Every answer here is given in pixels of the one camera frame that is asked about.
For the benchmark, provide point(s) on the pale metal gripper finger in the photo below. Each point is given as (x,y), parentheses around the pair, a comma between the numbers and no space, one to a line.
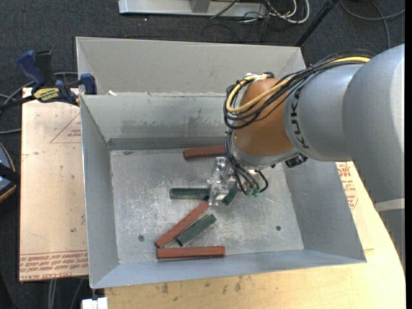
(215,190)
(217,201)

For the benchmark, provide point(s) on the dark green flat block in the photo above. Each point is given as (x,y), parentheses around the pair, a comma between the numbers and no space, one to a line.
(188,193)
(197,229)
(231,195)

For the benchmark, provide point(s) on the red-brown flat block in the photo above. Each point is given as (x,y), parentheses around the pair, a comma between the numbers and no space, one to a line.
(202,152)
(190,252)
(181,225)

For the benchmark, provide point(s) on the grey metal bin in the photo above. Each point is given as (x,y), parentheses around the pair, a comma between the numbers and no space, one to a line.
(161,66)

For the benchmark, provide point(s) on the brown cardboard board, red print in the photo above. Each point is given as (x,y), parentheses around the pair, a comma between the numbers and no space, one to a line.
(51,188)

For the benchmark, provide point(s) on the black cylinder on white bracket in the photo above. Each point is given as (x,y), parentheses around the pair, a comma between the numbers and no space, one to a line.
(294,160)

